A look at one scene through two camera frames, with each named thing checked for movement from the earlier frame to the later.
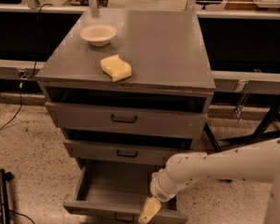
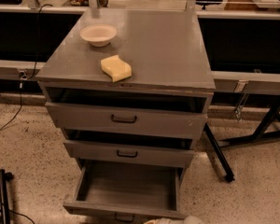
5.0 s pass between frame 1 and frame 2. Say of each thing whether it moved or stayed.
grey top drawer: stayed
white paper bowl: stayed
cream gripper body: moved
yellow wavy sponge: stayed
